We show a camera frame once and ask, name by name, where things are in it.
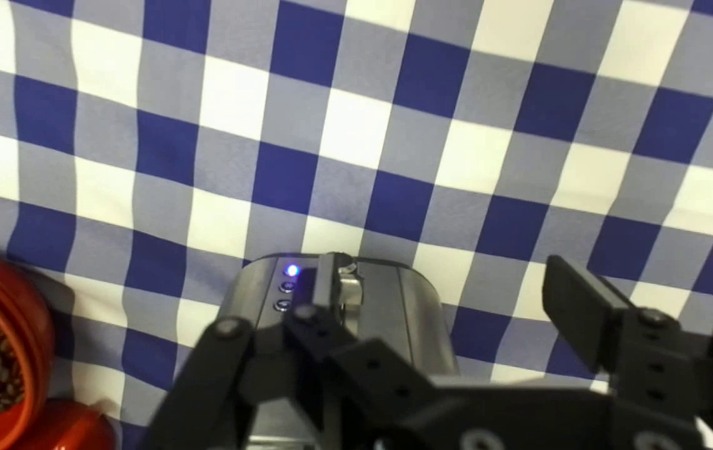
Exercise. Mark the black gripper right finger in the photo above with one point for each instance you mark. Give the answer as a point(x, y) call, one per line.
point(588, 313)

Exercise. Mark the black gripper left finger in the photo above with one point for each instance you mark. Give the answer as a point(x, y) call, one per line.
point(356, 363)

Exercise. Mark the blue white checkered tablecloth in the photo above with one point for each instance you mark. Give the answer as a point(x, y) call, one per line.
point(371, 125)

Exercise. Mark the red bowl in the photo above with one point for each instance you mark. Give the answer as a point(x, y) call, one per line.
point(25, 327)

